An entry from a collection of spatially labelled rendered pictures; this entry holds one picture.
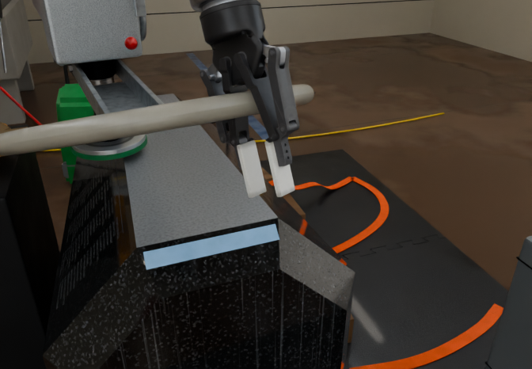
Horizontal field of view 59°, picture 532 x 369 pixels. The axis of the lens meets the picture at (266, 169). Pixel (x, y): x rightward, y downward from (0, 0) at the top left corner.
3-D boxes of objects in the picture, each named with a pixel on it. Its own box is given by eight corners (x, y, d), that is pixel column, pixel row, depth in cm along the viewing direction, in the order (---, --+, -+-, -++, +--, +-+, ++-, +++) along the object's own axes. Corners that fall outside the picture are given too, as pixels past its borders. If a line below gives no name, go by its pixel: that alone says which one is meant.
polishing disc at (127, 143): (58, 140, 141) (58, 137, 140) (122, 122, 154) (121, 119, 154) (93, 162, 128) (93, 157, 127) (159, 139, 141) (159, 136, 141)
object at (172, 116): (5, 152, 88) (1, 136, 87) (243, 111, 108) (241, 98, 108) (-29, 165, 44) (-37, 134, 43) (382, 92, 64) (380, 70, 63)
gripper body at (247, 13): (275, -6, 56) (291, 72, 57) (226, 15, 62) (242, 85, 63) (231, -6, 51) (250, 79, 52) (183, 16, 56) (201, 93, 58)
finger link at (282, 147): (276, 123, 57) (296, 120, 55) (286, 163, 58) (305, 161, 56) (269, 126, 56) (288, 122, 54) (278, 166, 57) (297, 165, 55)
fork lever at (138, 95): (53, 62, 147) (50, 46, 145) (115, 55, 155) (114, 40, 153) (89, 140, 92) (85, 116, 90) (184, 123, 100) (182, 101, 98)
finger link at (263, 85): (252, 54, 58) (260, 48, 57) (287, 137, 58) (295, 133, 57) (230, 56, 55) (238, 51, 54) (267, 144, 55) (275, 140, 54)
